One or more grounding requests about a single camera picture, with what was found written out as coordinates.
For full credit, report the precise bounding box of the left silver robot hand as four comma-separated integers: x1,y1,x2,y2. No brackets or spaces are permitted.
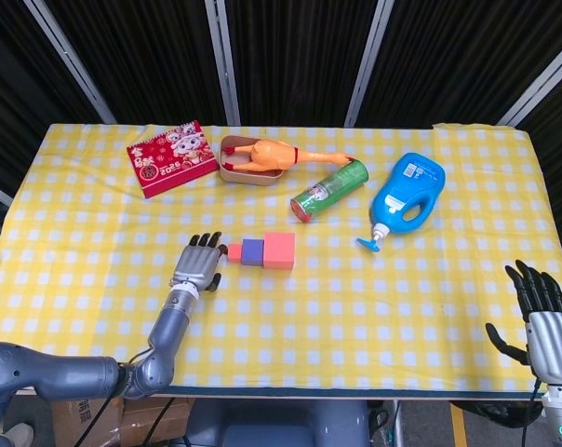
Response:
169,231,229,295

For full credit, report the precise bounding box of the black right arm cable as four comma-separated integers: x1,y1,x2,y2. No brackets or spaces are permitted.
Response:
520,379,542,447

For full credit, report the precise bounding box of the orange rubber chicken toy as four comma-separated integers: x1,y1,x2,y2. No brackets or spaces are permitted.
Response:
221,139,356,171

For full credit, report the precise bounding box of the purple foam cube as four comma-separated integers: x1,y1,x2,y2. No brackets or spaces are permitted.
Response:
241,238,266,267

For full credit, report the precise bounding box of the yellow checked tablecloth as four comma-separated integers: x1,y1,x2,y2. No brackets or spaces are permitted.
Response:
0,121,562,392

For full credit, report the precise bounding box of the large pink foam cube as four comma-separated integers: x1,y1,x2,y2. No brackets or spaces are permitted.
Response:
261,231,297,271

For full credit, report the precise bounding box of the brown cardboard box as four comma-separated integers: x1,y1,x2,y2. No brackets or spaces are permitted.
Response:
51,398,196,447

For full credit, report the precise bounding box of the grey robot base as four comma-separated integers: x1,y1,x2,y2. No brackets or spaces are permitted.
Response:
187,398,370,447

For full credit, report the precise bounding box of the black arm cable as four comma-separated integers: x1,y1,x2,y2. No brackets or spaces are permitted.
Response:
520,379,542,447
127,346,153,369

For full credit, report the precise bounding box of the red desk calendar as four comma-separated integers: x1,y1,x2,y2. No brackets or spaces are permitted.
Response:
127,119,220,200

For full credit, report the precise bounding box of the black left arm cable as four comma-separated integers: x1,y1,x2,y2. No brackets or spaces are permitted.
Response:
127,346,153,369

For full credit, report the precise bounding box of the green chip can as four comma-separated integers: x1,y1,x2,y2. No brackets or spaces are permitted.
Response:
289,158,370,224

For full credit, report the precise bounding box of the beige plastic tray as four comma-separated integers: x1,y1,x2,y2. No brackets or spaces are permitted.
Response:
219,134,292,187

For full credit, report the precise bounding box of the blue pump detergent bottle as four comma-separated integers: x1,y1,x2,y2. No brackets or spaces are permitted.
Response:
355,152,447,254

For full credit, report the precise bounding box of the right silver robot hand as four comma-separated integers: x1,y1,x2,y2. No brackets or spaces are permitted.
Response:
484,259,562,386

